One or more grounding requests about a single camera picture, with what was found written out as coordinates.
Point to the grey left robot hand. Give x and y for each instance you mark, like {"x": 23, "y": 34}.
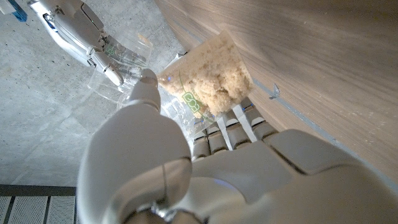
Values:
{"x": 248, "y": 180}

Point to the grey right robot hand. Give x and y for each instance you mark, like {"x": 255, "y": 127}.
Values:
{"x": 77, "y": 28}

